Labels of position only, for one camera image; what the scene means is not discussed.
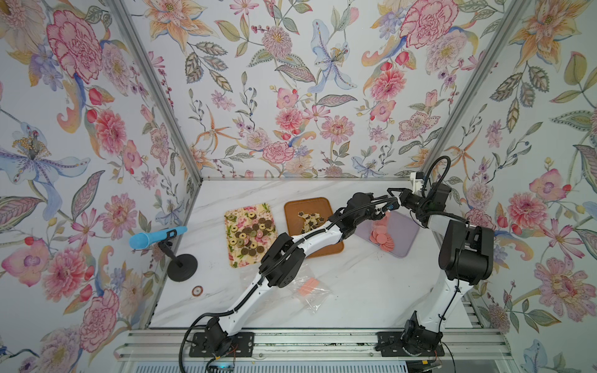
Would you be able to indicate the floral yellow tray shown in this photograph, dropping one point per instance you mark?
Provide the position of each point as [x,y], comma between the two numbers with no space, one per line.
[252,235]

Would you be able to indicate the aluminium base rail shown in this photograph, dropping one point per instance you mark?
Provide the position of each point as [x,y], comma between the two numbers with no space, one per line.
[320,344]

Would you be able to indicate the ziploc bag pink cookies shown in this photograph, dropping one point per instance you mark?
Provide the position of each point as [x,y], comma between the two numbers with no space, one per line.
[383,224]

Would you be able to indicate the lilac plastic tray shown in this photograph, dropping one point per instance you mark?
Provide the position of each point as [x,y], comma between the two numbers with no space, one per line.
[402,229]

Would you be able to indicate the black microphone stand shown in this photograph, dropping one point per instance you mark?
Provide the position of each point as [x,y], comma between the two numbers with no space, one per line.
[181,267]

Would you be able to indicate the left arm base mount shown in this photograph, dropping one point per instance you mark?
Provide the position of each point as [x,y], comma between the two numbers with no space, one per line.
[216,341]

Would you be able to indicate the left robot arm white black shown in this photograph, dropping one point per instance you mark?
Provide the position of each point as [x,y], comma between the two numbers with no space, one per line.
[283,260]

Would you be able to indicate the ziploc bag beige cookies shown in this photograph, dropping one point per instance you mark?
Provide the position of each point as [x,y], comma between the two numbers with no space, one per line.
[311,292]

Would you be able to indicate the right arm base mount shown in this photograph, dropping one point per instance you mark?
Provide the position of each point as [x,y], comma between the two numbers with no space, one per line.
[414,340]

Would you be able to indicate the poured star cookies pile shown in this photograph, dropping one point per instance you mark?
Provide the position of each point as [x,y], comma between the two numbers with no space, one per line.
[311,221]

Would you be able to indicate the brown wooden tray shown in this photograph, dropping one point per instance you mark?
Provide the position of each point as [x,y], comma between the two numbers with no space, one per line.
[312,205]

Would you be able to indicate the stray cookie near microphone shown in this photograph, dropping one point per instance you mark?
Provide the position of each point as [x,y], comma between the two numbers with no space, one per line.
[197,291]

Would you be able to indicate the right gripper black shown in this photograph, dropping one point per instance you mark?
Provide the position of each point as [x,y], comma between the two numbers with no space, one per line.
[420,336]

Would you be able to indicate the poured pink cookies pile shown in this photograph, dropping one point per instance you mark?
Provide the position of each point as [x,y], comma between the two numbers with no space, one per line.
[383,240]

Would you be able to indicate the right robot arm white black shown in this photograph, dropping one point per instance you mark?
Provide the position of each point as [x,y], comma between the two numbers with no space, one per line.
[465,257]

